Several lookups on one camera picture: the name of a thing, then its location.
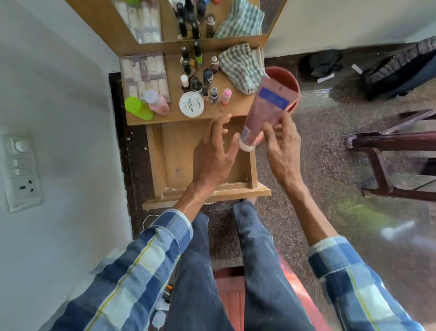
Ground person's blue jeans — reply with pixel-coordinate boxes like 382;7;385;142
164;199;316;331

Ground green capped bottle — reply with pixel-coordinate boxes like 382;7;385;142
124;96;154;121

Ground white round jar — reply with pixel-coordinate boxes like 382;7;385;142
179;91;206;119

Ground white wall switch board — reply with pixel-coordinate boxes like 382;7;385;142
0;128;44;213

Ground dressing table mirror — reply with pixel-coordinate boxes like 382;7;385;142
112;0;274;45

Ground white cable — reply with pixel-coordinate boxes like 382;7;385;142
142;214;161;234

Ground cluster of nail polish bottles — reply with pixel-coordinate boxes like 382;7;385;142
179;40;233;106

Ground dark brown plastic chair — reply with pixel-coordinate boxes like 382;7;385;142
344;109;436;202

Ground open wooden drawer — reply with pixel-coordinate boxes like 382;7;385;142
142;116;272;211

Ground wooden dressing table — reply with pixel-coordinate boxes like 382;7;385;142
66;0;289;211

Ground person's left forearm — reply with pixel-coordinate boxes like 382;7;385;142
48;181;219;331

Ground person's right forearm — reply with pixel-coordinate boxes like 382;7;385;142
283;181;426;331

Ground red plastic bucket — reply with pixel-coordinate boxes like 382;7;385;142
264;66;302;115

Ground clear box of nail tips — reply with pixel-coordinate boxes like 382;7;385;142
119;53;171;103

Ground dark patterned backpack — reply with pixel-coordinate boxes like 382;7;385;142
359;36;436;101

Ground person's right hand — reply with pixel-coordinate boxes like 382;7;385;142
264;112;304;189

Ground person's left hand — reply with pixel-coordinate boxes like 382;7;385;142
191;114;241;190

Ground green checkered cloth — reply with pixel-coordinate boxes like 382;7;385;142
218;42;268;95

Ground red plastic stool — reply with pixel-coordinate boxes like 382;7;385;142
214;248;329;331

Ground pink tube with blue label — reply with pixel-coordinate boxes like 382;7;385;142
239;77;299;153

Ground black bag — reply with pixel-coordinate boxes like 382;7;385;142
299;49;343;79

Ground pink bottle with clear cap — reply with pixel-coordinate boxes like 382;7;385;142
143;89;170;116

